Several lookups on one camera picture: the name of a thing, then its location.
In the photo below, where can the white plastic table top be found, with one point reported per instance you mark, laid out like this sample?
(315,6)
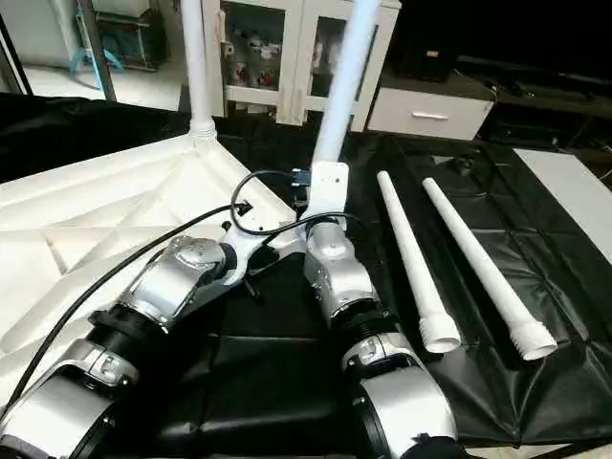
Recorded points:
(86,229)

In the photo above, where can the white plastic table leg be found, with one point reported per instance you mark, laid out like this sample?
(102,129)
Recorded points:
(344,86)
(411,258)
(478,263)
(196,67)

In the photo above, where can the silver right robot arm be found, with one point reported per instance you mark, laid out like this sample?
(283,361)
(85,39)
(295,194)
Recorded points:
(354,296)

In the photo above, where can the white glass door cabinet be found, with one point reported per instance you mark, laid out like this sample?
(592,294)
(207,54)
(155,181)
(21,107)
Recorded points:
(268,48)

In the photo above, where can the black work mat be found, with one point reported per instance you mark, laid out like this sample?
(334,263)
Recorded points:
(478,382)

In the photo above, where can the white drawer unit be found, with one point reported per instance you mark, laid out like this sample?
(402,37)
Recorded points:
(430,113)

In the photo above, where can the black low shelf unit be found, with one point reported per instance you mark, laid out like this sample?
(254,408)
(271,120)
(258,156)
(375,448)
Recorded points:
(516,48)

